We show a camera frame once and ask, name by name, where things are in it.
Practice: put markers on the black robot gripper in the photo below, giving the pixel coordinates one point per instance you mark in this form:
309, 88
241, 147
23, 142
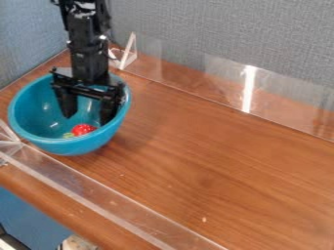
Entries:
87, 79

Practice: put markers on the red toy strawberry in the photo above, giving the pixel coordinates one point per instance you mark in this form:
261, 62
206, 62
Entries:
79, 130

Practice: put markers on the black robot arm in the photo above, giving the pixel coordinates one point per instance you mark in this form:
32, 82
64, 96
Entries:
86, 20

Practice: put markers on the clear acrylic front barrier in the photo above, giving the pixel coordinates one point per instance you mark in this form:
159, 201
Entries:
158, 230

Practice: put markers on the clear acrylic barrier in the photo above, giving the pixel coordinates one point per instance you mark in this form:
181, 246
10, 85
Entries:
158, 230
285, 100

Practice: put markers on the pale object under table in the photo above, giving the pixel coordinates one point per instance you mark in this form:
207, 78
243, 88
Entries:
76, 243

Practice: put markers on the dark object bottom left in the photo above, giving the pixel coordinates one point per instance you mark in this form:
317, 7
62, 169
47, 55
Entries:
8, 242

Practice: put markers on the clear acrylic back barrier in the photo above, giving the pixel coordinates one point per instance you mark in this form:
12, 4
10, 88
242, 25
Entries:
285, 100

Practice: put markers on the clear acrylic corner bracket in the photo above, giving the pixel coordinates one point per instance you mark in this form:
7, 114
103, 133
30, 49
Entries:
122, 57

